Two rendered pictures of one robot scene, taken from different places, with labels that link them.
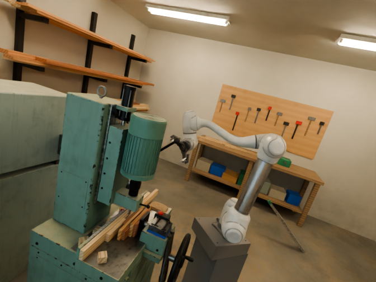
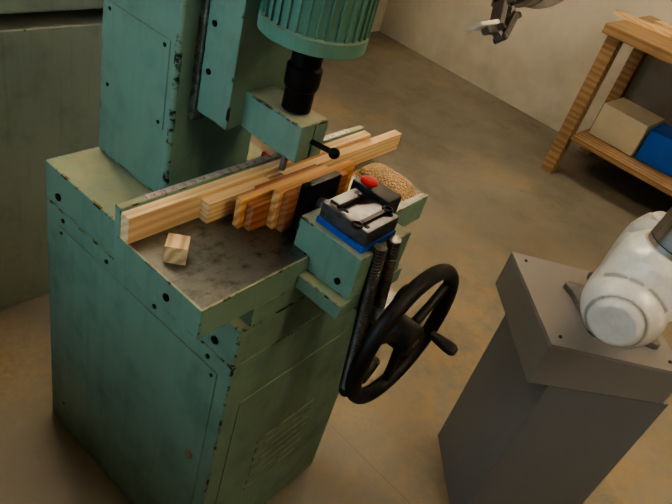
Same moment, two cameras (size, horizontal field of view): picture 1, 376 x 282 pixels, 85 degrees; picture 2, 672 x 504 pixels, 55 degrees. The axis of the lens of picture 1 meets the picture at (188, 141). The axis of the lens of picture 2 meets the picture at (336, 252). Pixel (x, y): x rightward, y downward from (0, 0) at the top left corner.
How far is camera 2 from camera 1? 0.26 m
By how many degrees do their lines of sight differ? 27
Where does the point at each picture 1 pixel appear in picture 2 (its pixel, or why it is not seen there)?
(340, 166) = not seen: outside the picture
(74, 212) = (141, 137)
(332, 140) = not seen: outside the picture
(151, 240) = (324, 250)
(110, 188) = (229, 75)
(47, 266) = (81, 259)
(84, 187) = (162, 60)
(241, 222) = (657, 286)
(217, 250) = (553, 359)
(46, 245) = (75, 205)
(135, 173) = (295, 24)
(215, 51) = not seen: outside the picture
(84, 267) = (131, 261)
